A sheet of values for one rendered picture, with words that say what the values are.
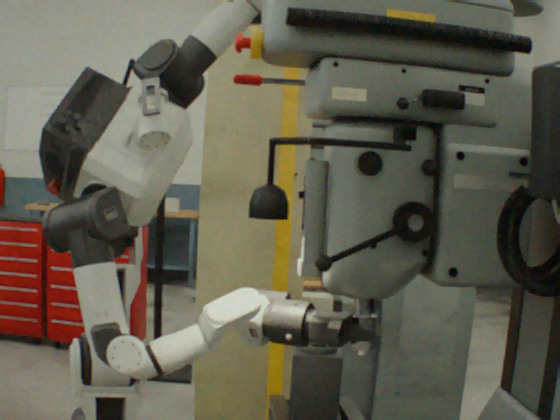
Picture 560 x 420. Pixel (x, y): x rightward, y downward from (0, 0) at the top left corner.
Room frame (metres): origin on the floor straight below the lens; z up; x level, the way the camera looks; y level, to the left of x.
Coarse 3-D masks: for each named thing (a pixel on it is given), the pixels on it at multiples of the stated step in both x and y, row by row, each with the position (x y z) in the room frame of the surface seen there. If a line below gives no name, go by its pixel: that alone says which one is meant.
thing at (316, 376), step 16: (304, 352) 1.90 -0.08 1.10; (320, 352) 1.88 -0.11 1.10; (336, 352) 1.91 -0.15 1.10; (304, 368) 1.87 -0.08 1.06; (320, 368) 1.87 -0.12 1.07; (336, 368) 1.86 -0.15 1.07; (304, 384) 1.87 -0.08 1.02; (320, 384) 1.86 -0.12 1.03; (336, 384) 1.86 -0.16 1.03; (304, 400) 1.87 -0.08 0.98; (320, 400) 1.86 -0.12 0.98; (336, 400) 1.86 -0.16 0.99; (288, 416) 1.87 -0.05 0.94; (304, 416) 1.87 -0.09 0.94; (320, 416) 1.86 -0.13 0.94; (336, 416) 1.86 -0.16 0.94
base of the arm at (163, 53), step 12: (156, 48) 1.78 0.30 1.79; (168, 48) 1.76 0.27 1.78; (144, 60) 1.78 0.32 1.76; (156, 60) 1.76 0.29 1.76; (168, 60) 1.75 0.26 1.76; (144, 72) 1.77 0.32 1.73; (156, 72) 1.75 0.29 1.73; (204, 84) 1.86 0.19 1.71; (168, 96) 1.79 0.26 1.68; (192, 96) 1.85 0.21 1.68
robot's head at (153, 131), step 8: (152, 96) 1.60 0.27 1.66; (160, 96) 1.61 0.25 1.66; (152, 104) 1.59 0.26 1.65; (160, 104) 1.60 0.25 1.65; (144, 120) 1.57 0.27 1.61; (152, 120) 1.57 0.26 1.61; (160, 120) 1.57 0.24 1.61; (168, 120) 1.59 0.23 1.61; (136, 128) 1.64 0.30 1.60; (144, 128) 1.56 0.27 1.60; (152, 128) 1.56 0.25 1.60; (160, 128) 1.56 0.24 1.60; (168, 128) 1.58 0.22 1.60; (136, 136) 1.63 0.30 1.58; (144, 136) 1.56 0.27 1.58; (152, 136) 1.57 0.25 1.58; (160, 136) 1.58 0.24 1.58; (168, 136) 1.58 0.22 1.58; (144, 144) 1.59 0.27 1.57; (152, 144) 1.60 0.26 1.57; (160, 144) 1.60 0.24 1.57
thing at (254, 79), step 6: (234, 78) 1.57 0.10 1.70; (240, 78) 1.57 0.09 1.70; (246, 78) 1.57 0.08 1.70; (252, 78) 1.57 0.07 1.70; (258, 78) 1.57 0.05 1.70; (264, 78) 1.58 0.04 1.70; (270, 78) 1.58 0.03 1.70; (276, 78) 1.58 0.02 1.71; (240, 84) 1.58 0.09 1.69; (246, 84) 1.57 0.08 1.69; (252, 84) 1.57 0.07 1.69; (258, 84) 1.57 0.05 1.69; (276, 84) 1.58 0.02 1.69; (282, 84) 1.58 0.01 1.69; (288, 84) 1.58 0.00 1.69; (294, 84) 1.58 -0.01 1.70; (300, 84) 1.58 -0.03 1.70
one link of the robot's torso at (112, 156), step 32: (128, 64) 1.72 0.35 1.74; (64, 96) 1.66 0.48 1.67; (96, 96) 1.69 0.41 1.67; (128, 96) 1.71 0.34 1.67; (64, 128) 1.62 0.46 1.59; (96, 128) 1.64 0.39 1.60; (128, 128) 1.67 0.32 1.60; (64, 160) 1.67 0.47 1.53; (96, 160) 1.61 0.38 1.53; (128, 160) 1.63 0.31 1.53; (160, 160) 1.66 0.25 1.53; (64, 192) 1.69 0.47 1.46; (128, 192) 1.61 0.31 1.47; (160, 192) 1.66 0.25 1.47
